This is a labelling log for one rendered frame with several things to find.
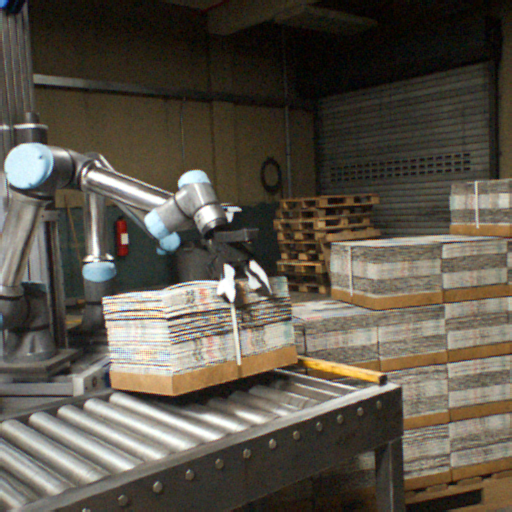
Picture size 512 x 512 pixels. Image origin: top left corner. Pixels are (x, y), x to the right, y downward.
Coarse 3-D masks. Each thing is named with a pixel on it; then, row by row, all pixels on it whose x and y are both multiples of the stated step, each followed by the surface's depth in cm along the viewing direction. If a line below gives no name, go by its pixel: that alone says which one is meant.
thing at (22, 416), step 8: (96, 392) 163; (104, 392) 162; (112, 392) 162; (128, 392) 165; (64, 400) 157; (72, 400) 157; (80, 400) 157; (104, 400) 160; (32, 408) 152; (40, 408) 152; (48, 408) 152; (56, 408) 153; (80, 408) 156; (0, 416) 148; (8, 416) 147; (16, 416) 147; (24, 416) 148; (0, 424) 145; (24, 424) 148
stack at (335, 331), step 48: (336, 336) 236; (384, 336) 243; (432, 336) 249; (480, 336) 256; (432, 384) 250; (480, 384) 258; (432, 432) 251; (480, 432) 259; (336, 480) 239; (480, 480) 260
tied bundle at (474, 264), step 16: (496, 240) 256; (448, 256) 249; (464, 256) 252; (480, 256) 255; (496, 256) 257; (448, 272) 250; (464, 272) 252; (480, 272) 254; (496, 272) 257; (448, 288) 250; (464, 288) 253
